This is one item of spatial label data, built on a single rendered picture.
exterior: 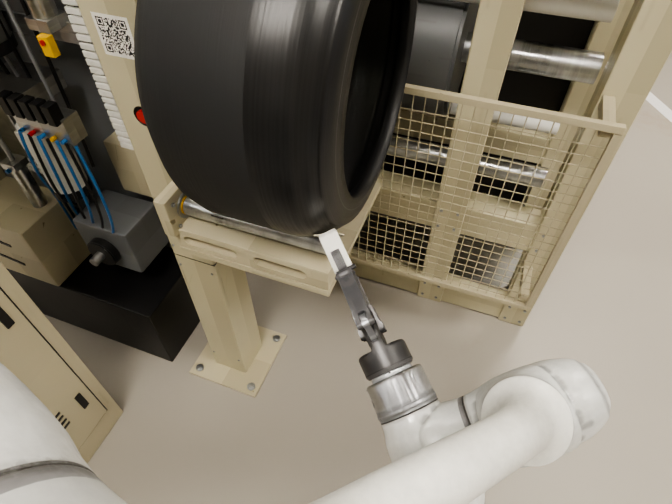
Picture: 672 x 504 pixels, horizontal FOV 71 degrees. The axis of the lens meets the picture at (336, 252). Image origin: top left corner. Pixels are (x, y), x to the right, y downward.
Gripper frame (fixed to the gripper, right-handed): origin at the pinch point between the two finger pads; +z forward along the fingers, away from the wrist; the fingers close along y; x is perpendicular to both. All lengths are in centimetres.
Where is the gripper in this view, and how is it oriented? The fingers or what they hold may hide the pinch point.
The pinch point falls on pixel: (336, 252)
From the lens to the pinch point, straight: 75.2
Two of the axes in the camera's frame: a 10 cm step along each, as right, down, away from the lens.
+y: 1.8, 2.2, 9.6
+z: -4.0, -8.7, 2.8
